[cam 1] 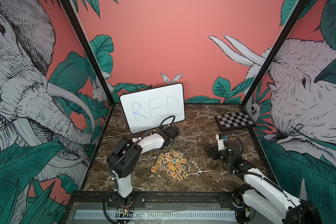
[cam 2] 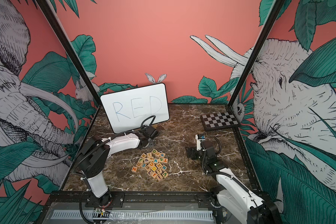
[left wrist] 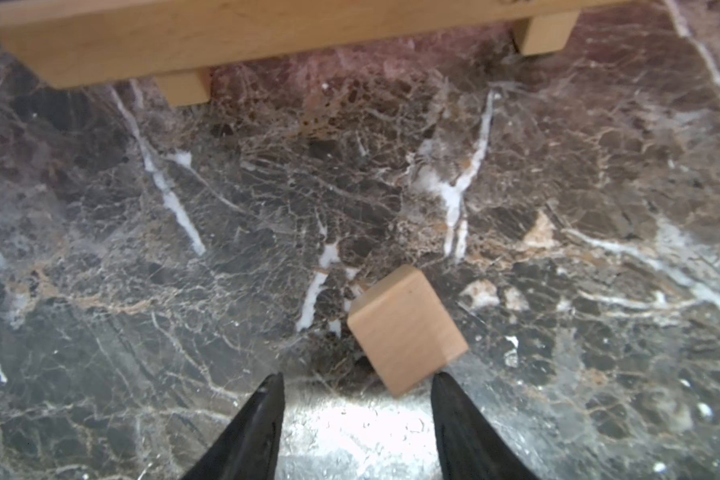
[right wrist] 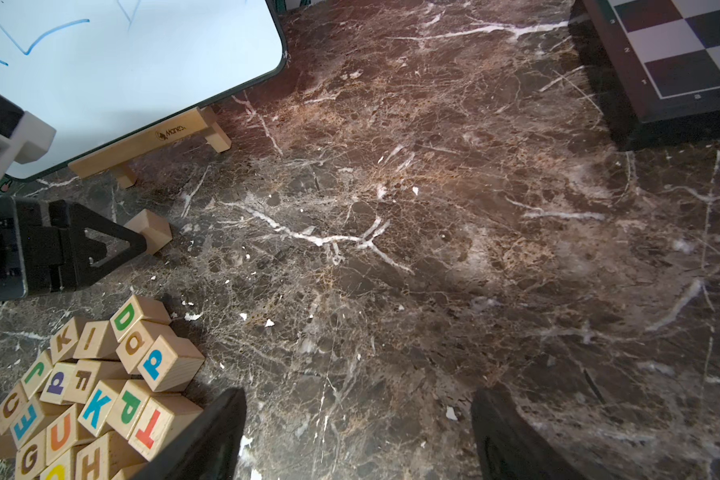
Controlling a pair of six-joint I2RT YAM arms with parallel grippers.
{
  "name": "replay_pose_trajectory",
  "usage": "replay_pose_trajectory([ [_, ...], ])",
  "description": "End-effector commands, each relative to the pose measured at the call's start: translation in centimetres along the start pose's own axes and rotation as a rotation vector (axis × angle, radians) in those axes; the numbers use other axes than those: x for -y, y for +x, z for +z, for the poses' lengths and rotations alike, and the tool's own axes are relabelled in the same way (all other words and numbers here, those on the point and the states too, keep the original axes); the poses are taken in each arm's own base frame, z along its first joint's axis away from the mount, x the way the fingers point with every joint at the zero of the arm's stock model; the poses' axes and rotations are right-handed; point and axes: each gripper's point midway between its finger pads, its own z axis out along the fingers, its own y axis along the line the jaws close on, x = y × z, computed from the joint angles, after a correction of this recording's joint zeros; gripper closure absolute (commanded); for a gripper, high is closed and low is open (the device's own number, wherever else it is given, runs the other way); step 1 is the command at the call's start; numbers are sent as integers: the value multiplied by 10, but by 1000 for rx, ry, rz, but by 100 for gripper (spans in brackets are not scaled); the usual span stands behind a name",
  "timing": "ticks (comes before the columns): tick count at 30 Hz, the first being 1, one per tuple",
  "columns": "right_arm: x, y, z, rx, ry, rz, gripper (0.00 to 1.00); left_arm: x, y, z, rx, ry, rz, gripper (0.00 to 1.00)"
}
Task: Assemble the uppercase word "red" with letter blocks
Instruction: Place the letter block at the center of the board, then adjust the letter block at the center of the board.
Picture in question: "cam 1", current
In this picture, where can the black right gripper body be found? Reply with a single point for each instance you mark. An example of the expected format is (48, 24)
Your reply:
(221, 155)

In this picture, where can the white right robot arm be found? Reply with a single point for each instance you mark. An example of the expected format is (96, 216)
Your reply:
(258, 192)

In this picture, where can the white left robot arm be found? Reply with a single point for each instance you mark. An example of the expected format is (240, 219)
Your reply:
(126, 153)

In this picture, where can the pile of wooden letter blocks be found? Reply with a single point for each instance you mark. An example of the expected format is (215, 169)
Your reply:
(174, 164)

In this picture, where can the black white checkerboard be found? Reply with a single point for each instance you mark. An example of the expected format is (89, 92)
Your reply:
(230, 121)

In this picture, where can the whiteboard with RED writing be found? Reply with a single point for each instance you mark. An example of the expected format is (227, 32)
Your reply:
(145, 110)

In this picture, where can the black front mounting rail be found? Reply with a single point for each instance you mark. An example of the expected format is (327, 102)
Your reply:
(141, 198)

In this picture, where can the white slotted cable duct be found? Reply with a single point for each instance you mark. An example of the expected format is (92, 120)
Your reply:
(174, 215)

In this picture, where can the black right frame post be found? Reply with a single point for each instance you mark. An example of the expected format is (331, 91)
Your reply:
(287, 28)

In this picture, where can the black frame post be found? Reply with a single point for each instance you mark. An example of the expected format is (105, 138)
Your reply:
(287, 28)
(82, 37)

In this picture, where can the black left frame post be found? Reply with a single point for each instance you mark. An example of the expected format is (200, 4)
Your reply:
(82, 37)

